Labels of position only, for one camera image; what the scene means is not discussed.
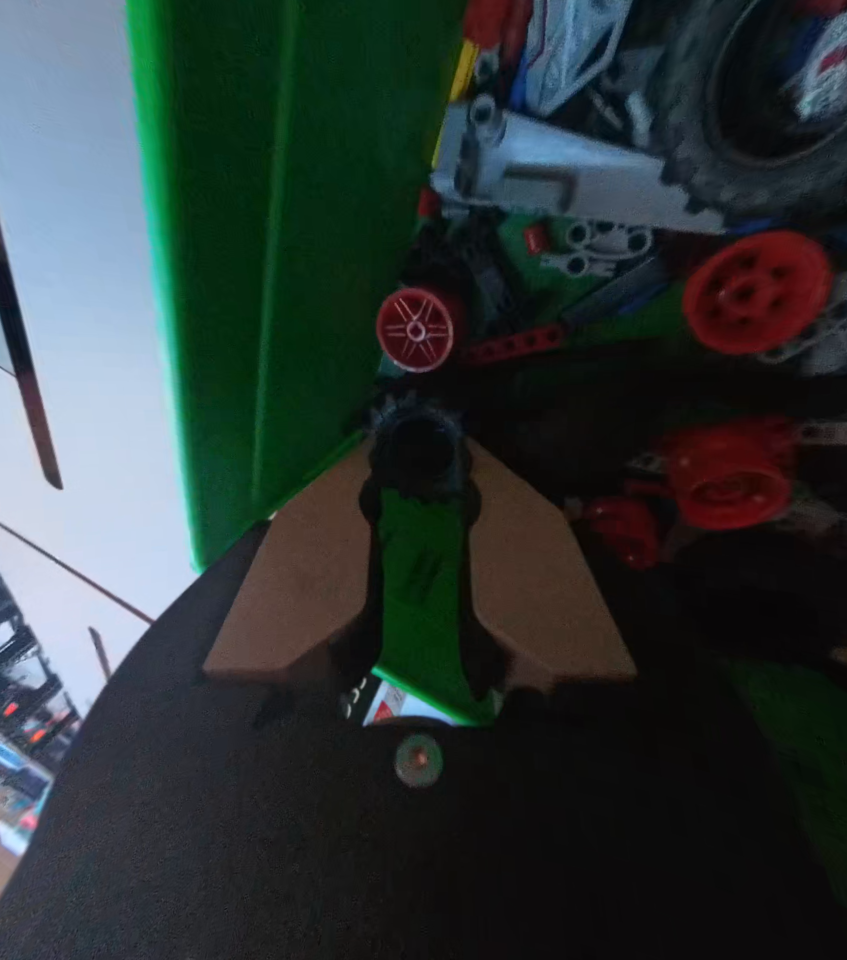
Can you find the red spoked lego wheel hub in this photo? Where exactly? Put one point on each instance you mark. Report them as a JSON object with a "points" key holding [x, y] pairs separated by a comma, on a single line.
{"points": [[416, 330]]}

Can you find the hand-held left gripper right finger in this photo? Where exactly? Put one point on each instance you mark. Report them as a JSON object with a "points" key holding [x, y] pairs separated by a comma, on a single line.
{"points": [[543, 592]]}

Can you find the green plastic bin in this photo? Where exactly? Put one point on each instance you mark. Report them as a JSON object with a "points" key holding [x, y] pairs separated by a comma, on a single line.
{"points": [[243, 225]]}

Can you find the small black lego tyre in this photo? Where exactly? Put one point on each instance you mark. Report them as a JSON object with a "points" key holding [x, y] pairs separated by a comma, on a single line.
{"points": [[420, 450]]}

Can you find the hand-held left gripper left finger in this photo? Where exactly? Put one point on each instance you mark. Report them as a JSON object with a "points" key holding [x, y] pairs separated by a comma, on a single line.
{"points": [[303, 585]]}

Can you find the large black lego tyre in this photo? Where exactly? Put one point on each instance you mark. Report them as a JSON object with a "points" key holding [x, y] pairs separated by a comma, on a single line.
{"points": [[693, 150]]}

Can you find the small red lego piece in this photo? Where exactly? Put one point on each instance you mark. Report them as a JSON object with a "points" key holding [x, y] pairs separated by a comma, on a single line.
{"points": [[622, 529]]}

